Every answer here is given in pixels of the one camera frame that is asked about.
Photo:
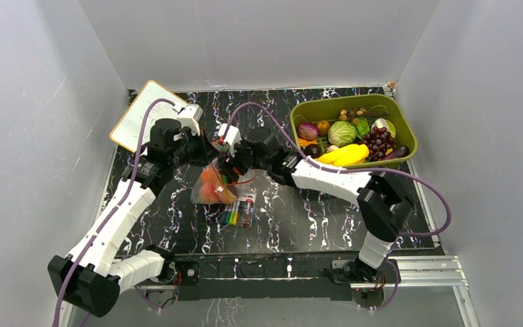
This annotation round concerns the dark toy plum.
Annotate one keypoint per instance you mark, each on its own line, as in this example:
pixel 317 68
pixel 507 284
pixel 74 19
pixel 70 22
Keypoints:
pixel 313 150

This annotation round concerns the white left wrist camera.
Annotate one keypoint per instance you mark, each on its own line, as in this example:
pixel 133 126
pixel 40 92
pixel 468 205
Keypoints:
pixel 189 116

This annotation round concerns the purple toy grapes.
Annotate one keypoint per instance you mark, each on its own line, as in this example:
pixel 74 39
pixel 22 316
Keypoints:
pixel 379 143

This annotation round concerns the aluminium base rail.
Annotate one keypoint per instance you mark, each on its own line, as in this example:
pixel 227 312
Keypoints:
pixel 337 268

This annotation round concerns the small orange toy fruit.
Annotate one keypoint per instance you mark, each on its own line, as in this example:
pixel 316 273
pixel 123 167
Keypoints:
pixel 323 127

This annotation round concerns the purple toy eggplant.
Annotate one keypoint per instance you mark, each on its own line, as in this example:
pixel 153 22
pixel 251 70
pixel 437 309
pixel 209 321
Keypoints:
pixel 397 153

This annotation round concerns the toy green cabbage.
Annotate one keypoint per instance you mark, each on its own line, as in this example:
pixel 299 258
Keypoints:
pixel 342 133

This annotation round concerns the yellow framed whiteboard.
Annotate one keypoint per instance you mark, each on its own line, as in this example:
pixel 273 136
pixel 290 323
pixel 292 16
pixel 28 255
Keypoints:
pixel 126 132

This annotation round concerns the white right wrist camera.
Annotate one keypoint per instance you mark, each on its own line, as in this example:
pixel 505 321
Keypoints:
pixel 229 137

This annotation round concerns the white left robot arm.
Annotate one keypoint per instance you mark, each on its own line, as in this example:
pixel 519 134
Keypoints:
pixel 87 277

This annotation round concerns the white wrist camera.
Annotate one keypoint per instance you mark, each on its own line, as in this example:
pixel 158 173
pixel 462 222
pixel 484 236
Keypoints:
pixel 229 137
pixel 189 116

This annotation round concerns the pack of coloured markers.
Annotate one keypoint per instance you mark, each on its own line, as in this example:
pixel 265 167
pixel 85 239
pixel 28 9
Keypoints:
pixel 239 212

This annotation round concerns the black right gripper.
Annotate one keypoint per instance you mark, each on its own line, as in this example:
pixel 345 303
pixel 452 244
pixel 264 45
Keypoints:
pixel 233 162

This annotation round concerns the olive green plastic bin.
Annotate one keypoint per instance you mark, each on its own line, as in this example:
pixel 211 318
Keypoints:
pixel 361 111

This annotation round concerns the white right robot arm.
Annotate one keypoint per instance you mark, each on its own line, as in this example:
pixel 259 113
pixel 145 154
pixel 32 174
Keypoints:
pixel 382 200

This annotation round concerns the yellow toy banana bunch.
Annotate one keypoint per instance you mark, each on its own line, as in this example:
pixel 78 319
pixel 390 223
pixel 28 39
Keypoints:
pixel 346 156

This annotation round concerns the toy peach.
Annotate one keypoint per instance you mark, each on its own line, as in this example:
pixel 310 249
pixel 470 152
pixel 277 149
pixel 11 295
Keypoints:
pixel 207 195

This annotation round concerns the red toy onion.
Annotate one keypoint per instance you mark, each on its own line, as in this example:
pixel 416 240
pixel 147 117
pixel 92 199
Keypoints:
pixel 307 131

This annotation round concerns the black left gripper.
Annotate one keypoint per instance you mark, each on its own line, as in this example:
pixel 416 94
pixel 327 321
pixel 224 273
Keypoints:
pixel 206 150

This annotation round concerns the clear zip bag orange zipper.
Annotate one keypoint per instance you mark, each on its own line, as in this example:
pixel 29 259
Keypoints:
pixel 230 189

